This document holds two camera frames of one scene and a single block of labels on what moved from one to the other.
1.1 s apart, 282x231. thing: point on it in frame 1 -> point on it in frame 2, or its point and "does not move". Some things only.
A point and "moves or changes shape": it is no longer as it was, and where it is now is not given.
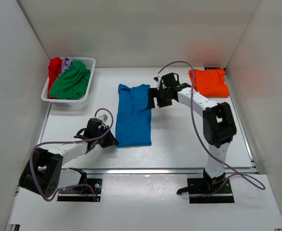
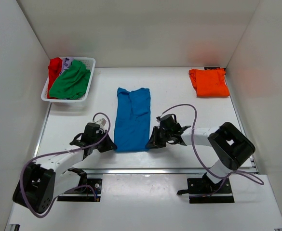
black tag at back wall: (206, 68) does not move
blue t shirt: (133, 119) moves or changes shape
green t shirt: (72, 83) does not move
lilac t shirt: (67, 63) does not move
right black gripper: (154, 93) -> (154, 142)
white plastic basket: (89, 63) does not move
